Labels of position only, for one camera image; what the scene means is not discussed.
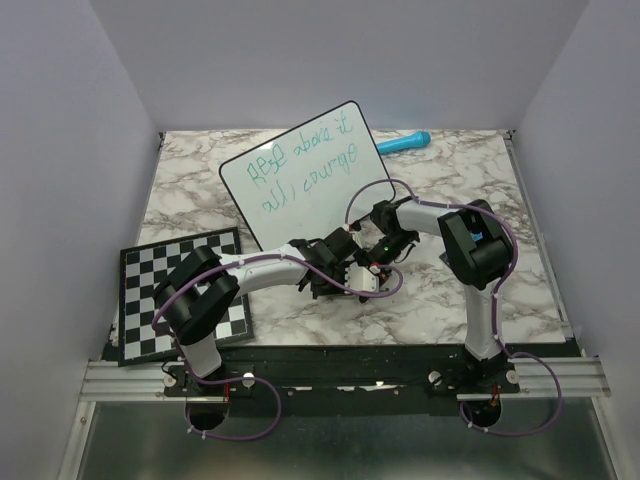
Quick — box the black framed whiteboard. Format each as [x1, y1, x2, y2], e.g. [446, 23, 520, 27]
[219, 101, 396, 250]

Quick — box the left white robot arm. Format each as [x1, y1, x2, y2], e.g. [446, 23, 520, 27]
[152, 228, 359, 395]

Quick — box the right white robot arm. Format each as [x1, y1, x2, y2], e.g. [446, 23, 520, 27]
[369, 197, 517, 392]

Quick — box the blue lego brick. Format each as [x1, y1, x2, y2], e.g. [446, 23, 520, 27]
[471, 232, 484, 244]

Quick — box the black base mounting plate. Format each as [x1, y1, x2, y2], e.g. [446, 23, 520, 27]
[164, 345, 520, 418]

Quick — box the blue toy microphone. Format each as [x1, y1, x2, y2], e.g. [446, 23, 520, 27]
[376, 131, 431, 155]

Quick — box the black white checkerboard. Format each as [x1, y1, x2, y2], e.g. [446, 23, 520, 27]
[117, 227, 242, 367]

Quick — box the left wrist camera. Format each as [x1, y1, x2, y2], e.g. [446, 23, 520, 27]
[344, 264, 379, 294]

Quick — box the aluminium extrusion rail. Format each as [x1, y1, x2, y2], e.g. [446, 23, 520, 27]
[80, 361, 165, 402]

